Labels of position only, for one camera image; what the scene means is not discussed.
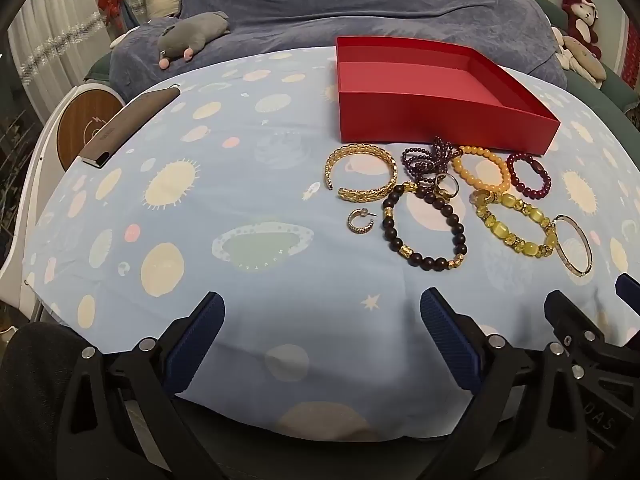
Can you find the white plush toy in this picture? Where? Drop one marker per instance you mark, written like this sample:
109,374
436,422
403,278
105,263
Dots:
582,62

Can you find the red monkey plush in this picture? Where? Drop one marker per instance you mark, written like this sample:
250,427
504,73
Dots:
580,22

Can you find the blue-grey blanket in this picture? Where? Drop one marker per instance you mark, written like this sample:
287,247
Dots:
350,0

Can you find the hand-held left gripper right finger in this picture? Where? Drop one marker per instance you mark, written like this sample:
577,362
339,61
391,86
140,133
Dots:
450,340

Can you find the green sofa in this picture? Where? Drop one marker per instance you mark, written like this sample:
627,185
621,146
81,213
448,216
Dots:
615,95

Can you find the gold hoop earring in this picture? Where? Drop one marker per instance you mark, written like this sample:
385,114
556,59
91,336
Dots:
356,229

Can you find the thin gold bangle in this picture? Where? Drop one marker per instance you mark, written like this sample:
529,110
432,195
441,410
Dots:
588,252

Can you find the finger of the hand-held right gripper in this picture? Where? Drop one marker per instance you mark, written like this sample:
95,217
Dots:
562,310
628,292

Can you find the grey flat case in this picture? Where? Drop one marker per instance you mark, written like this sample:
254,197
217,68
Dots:
125,125

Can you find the red bow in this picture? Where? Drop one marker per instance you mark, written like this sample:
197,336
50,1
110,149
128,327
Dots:
111,2

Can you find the white curtain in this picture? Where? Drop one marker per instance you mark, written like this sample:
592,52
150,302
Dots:
50,60

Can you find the red cardboard box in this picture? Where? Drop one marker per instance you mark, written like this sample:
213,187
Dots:
450,122

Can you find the grey plush mouse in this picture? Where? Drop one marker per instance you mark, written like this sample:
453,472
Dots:
192,30

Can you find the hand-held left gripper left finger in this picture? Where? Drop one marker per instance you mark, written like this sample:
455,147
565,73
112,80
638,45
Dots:
200,332

